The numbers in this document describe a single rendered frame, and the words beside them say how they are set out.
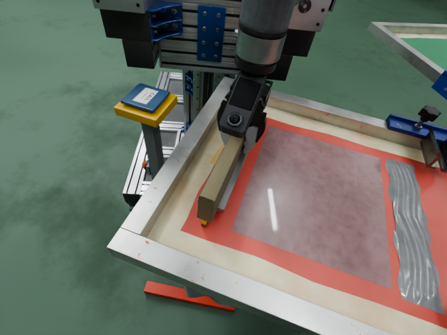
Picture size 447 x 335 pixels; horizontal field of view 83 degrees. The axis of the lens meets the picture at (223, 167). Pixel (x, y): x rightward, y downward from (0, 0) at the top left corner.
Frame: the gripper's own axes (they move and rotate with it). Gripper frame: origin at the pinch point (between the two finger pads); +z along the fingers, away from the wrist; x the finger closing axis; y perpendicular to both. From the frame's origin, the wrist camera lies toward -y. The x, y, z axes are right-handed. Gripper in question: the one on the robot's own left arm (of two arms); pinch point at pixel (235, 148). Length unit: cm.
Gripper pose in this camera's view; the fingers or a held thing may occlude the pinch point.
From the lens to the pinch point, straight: 56.3
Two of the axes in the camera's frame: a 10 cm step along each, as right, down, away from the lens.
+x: -9.4, -3.2, 1.4
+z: -1.1, 6.5, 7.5
